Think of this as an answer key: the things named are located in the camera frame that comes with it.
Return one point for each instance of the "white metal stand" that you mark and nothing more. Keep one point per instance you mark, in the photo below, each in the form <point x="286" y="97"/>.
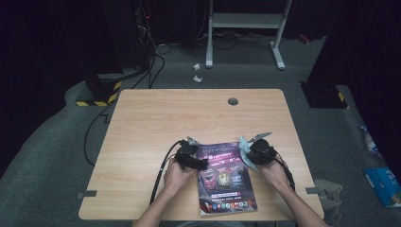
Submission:
<point x="246" y="20"/>

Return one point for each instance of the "person's right hand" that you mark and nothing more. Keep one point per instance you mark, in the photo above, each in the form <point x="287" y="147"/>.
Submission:
<point x="277" y="175"/>

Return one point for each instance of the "colourful glossy magazine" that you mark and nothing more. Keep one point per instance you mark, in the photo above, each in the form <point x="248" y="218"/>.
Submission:
<point x="225" y="183"/>

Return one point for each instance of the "dark equipment rack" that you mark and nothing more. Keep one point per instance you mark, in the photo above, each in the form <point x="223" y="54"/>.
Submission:
<point x="132" y="38"/>

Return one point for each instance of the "grey round table grommet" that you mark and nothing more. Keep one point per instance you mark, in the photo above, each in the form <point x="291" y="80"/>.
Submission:
<point x="233" y="101"/>

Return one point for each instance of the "small crumpled white paper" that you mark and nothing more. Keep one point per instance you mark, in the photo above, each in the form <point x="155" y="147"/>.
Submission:
<point x="197" y="78"/>
<point x="196" y="66"/>

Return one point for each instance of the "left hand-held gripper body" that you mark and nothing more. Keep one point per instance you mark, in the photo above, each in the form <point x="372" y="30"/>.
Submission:
<point x="186" y="153"/>

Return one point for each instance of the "light blue cleaning cloth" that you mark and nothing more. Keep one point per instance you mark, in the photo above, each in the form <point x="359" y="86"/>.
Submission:
<point x="243" y="151"/>

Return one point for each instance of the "grey tape strip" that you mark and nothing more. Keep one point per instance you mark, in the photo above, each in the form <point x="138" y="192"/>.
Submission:
<point x="312" y="190"/>
<point x="88" y="194"/>

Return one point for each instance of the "black yellow striped wide base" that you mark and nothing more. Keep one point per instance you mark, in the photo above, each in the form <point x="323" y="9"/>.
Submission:
<point x="101" y="91"/>

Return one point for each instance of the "blue and white packet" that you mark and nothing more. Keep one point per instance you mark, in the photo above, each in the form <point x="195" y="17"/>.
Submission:
<point x="370" y="142"/>

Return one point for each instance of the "black base with yellow corner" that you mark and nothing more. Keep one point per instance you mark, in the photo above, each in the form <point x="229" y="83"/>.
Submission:
<point x="324" y="96"/>

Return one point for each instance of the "small red object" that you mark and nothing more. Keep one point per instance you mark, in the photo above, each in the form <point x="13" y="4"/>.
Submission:
<point x="303" y="39"/>

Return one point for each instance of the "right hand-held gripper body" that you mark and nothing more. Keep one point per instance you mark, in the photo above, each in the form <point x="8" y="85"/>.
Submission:
<point x="263" y="153"/>

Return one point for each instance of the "person's left hand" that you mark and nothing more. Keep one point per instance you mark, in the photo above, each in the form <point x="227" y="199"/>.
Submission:
<point x="176" y="178"/>

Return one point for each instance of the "blue packet on floor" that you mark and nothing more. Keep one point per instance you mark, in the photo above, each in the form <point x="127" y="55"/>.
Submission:
<point x="383" y="184"/>

